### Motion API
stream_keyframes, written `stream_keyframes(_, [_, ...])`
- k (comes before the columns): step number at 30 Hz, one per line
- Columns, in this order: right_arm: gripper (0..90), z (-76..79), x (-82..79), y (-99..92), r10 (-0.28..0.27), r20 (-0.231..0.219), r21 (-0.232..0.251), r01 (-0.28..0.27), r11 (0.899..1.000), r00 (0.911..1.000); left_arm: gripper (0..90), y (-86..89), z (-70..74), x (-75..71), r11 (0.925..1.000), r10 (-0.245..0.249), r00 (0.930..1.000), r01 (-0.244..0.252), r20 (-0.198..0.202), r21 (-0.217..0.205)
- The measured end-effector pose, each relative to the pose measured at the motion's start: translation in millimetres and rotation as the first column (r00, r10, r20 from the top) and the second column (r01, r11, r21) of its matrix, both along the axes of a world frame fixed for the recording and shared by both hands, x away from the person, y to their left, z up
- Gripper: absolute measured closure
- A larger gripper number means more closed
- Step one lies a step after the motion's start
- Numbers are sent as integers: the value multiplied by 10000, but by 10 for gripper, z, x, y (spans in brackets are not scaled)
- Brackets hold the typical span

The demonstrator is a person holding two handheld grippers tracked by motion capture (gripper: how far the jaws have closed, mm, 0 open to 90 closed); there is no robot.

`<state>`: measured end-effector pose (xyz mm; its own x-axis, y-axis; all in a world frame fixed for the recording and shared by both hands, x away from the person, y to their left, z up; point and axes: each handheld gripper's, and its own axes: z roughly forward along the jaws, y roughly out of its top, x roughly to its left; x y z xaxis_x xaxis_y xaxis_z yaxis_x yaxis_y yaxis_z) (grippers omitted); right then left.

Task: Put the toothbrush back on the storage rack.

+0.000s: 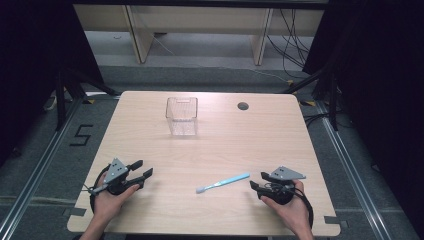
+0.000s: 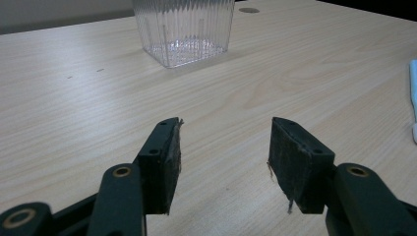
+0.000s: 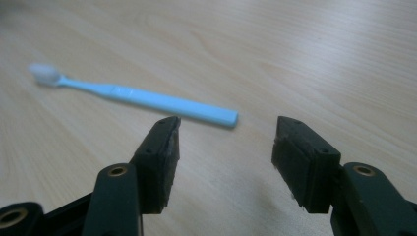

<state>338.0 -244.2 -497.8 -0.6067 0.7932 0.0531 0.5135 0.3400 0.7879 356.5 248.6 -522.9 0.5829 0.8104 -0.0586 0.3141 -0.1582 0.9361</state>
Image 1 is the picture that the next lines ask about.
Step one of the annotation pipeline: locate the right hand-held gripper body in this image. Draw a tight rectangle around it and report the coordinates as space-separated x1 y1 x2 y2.
257 165 307 206

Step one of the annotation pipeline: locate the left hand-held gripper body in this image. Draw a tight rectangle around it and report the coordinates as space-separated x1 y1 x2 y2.
103 157 141 197

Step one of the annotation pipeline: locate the light blue toothbrush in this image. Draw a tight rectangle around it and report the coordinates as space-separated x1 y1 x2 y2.
195 172 251 195

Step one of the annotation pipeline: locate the clear plastic container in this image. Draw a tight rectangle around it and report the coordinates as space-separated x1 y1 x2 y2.
165 96 199 137

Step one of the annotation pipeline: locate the person's right hand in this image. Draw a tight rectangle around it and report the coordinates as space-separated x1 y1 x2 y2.
259 179 313 232

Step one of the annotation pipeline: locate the person's left hand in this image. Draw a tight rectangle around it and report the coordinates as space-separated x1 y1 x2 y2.
94 172 141 218

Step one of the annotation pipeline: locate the black metal stand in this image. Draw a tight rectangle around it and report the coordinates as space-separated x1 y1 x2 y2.
54 65 122 132
282 65 342 132

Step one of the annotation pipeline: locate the black curtain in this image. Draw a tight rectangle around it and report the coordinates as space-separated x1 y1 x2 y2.
0 0 105 168
302 0 424 234

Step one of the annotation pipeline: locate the beige wooden shelf unit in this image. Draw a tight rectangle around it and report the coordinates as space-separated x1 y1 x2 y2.
73 4 326 67

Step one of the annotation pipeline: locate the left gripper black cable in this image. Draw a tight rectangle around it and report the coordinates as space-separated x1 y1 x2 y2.
81 164 112 214

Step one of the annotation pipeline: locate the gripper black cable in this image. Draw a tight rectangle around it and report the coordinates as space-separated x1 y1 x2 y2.
293 186 315 230
81 164 112 214

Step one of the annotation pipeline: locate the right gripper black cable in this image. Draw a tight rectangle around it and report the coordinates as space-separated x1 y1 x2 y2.
293 186 315 230

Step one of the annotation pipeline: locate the metal floor rail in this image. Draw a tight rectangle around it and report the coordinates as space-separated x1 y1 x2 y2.
0 96 84 240
315 99 395 240

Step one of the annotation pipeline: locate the black cable by table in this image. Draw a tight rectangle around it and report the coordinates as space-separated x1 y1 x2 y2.
302 112 332 128

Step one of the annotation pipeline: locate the bundle of black floor cables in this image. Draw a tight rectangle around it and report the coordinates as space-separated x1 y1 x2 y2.
265 9 315 80

